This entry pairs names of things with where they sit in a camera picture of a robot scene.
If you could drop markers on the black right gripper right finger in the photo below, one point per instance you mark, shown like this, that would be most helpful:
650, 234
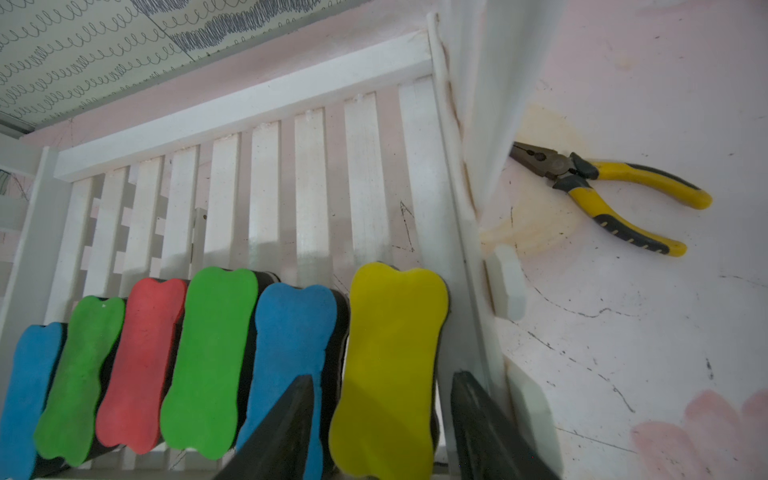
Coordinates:
488, 445

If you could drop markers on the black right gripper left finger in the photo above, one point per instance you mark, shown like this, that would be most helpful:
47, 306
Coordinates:
278, 448

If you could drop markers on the green eraser shelf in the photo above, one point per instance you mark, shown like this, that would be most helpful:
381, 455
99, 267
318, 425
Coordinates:
204, 407
66, 428

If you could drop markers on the yellow eraser shelf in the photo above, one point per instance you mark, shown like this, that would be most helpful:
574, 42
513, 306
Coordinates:
382, 426

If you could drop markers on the blue eraser shelf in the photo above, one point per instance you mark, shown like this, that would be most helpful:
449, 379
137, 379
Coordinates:
299, 331
34, 364

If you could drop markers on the red eraser shelf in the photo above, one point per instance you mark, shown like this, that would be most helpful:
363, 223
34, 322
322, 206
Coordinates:
129, 413

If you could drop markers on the white slatted wooden shelf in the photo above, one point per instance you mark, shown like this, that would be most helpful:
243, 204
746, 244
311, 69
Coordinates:
385, 154

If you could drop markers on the yellow black pliers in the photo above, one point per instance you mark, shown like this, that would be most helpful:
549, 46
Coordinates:
593, 184

